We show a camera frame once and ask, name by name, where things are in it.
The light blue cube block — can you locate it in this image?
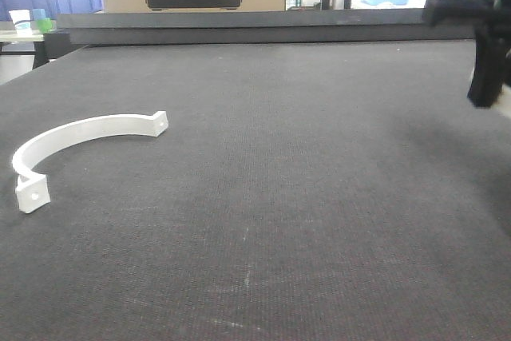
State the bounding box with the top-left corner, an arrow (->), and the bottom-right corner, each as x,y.
32,8 -> 46,21

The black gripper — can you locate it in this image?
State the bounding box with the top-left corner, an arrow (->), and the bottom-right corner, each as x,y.
422,0 -> 510,108

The white half-ring pipe clamp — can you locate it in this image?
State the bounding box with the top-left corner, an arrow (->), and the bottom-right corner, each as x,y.
11,111 -> 169,214

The green cube block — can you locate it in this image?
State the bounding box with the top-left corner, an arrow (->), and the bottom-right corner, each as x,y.
35,18 -> 54,34

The light blue tray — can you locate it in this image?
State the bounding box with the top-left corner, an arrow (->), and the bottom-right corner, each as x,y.
360,0 -> 409,6

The white paper cup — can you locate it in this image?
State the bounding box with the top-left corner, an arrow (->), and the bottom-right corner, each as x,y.
9,9 -> 33,36

